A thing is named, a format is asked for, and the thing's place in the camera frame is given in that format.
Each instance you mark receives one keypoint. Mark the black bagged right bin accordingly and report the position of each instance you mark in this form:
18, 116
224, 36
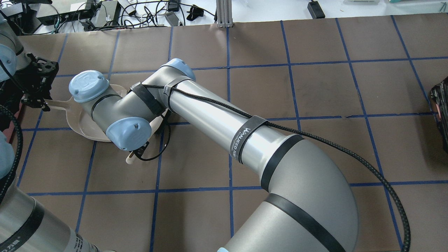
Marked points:
439, 101

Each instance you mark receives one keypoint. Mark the white hand brush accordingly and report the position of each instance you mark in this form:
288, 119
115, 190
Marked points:
131, 158

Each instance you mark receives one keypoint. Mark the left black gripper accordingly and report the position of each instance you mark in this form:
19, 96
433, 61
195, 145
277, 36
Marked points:
34, 98

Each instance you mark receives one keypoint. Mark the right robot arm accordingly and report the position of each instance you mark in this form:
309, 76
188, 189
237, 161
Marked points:
310, 206

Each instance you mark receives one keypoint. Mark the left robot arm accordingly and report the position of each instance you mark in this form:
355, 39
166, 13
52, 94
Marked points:
26, 226

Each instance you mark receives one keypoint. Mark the black power adapter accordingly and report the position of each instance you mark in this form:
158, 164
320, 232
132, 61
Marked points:
315, 10

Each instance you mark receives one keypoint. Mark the grey electronic box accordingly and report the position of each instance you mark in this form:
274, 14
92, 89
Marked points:
172, 19

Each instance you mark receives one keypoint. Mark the white plastic dustpan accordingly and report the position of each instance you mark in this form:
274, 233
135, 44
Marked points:
82, 123

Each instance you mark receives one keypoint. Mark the aluminium frame post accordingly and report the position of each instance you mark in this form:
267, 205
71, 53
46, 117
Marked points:
224, 13

